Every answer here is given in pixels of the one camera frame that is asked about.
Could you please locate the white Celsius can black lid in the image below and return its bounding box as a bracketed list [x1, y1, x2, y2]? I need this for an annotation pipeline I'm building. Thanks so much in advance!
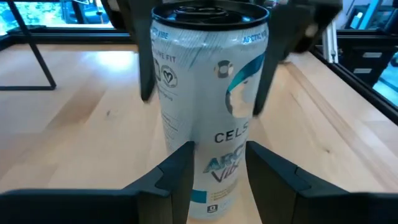
[150, 0, 270, 220]

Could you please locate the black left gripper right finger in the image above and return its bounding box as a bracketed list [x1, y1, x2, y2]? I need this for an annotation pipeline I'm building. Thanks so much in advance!
[245, 140, 398, 224]

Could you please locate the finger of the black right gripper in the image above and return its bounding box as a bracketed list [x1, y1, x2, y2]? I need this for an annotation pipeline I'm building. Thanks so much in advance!
[132, 2, 157, 103]
[252, 6, 292, 117]

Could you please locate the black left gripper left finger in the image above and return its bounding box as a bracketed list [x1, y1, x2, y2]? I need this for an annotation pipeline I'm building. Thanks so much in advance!
[0, 140, 195, 224]

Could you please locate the silver aluminium post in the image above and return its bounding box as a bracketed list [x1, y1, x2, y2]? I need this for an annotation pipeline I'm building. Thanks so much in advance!
[322, 20, 340, 63]

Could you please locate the black drawer cabinet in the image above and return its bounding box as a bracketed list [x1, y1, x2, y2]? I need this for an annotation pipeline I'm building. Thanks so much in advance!
[337, 29, 398, 88]

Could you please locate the wooden shelf black metal frame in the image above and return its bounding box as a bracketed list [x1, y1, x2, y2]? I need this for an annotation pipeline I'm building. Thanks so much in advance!
[0, 0, 57, 91]

